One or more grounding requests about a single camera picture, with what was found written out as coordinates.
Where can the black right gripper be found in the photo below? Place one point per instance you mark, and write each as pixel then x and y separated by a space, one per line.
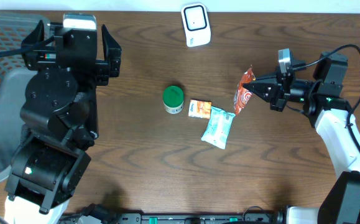
pixel 278 89

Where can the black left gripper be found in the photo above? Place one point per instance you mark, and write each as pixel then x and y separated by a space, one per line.
pixel 94 71

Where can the red chocolate wafer pack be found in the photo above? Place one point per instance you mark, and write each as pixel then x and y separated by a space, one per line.
pixel 242 95

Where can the mint wet wipes pack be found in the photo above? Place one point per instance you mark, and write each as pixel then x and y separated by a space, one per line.
pixel 218 128

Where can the orange snack packet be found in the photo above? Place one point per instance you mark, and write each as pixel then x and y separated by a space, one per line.
pixel 199 109

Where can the green lid jar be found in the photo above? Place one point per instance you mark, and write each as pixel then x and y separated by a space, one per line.
pixel 173 99

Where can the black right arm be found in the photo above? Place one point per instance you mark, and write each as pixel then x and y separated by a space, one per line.
pixel 333 119

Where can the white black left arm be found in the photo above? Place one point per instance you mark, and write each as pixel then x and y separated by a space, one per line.
pixel 60 116

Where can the grey plastic basket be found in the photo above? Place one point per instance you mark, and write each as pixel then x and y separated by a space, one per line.
pixel 14 76

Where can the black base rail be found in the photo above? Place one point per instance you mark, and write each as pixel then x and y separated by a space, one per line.
pixel 137 218

